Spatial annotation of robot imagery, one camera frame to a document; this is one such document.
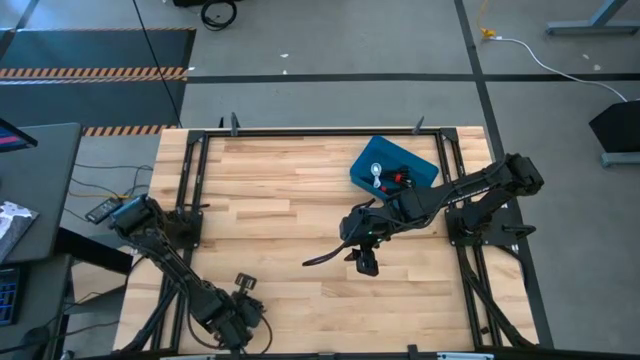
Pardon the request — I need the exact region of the long thin black cable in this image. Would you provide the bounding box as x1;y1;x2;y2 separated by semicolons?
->
131;0;184;129

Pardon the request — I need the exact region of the printed magazine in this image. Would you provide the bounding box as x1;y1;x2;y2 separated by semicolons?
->
0;200;41;264

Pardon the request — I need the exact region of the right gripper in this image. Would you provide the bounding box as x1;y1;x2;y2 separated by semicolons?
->
339;204;404;278

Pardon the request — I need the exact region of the coiled black floor cable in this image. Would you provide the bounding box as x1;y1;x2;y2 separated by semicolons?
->
200;0;239;33

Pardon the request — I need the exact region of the white power cable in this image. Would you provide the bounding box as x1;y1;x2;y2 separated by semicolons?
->
492;36;629;104

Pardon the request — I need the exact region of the black hazard-striped floor mat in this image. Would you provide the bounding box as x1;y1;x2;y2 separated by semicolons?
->
0;26;197;138

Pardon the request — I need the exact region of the computer monitor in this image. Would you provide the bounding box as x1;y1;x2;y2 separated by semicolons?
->
0;116;39;154

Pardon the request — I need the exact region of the blue plastic bin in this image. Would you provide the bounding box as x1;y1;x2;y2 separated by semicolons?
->
348;134;441;202

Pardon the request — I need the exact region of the grey desk foot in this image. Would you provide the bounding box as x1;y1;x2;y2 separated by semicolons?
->
599;150;640;169

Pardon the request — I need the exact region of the black power adapter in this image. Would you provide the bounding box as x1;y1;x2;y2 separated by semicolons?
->
84;196;124;225

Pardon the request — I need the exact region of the grey desk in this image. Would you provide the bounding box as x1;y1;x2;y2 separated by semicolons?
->
0;122;84;265

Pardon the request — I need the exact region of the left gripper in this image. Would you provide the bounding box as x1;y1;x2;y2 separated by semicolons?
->
211;272;267;350

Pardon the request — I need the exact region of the yellow extension cable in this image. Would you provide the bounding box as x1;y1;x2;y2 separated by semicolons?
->
476;0;498;41

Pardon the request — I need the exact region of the black aluminium table frame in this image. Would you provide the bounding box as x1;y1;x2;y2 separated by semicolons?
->
119;124;551;360

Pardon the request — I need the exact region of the black floor box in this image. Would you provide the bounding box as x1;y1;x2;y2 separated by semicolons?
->
588;99;640;154

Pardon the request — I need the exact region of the black keyboard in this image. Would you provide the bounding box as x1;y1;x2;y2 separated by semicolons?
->
0;264;24;327

